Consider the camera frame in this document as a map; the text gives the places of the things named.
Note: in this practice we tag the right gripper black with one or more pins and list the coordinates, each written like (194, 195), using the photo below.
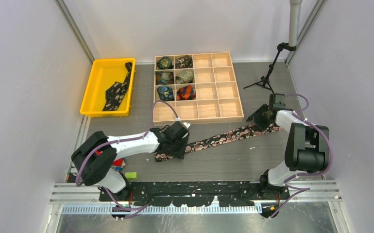
(257, 116)

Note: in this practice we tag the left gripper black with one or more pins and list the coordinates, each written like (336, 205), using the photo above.
(179, 153)

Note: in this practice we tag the pink floral black tie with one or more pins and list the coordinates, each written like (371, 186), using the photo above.
(234, 135)

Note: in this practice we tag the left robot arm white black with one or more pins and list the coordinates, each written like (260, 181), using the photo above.
(95, 157)

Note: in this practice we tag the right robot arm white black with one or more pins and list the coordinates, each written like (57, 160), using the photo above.
(307, 150)

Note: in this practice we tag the black mini tripod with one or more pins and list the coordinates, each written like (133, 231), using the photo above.
(265, 80)

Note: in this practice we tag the blue paisley rolled tie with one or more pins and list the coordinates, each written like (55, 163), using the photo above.
(165, 93)

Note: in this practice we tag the orange navy striped rolled tie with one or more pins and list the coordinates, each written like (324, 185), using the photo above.
(185, 93)

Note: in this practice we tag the green block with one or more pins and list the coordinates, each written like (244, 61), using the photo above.
(131, 175)

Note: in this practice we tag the wooden compartment tray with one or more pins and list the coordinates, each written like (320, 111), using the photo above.
(217, 94)

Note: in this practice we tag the red toy truck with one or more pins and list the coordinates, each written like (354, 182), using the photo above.
(119, 164)

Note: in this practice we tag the teal brown rolled tie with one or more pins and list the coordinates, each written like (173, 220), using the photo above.
(164, 77)

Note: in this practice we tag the olive paisley rolled tie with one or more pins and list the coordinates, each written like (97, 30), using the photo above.
(184, 76)

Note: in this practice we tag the black patterned tie in bin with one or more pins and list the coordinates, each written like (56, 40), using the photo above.
(114, 94)

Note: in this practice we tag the dark green rolled tie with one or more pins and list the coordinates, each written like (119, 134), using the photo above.
(164, 62)

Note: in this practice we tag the dark brown floral rolled tie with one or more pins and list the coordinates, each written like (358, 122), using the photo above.
(185, 61)

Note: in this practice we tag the yellow plastic bin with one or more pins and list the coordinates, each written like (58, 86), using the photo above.
(104, 73)

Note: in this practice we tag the grey vertical pole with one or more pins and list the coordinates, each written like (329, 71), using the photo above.
(295, 9)

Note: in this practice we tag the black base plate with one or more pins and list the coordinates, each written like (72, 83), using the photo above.
(196, 194)

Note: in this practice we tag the aluminium rail frame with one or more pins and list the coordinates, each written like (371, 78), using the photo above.
(85, 200)

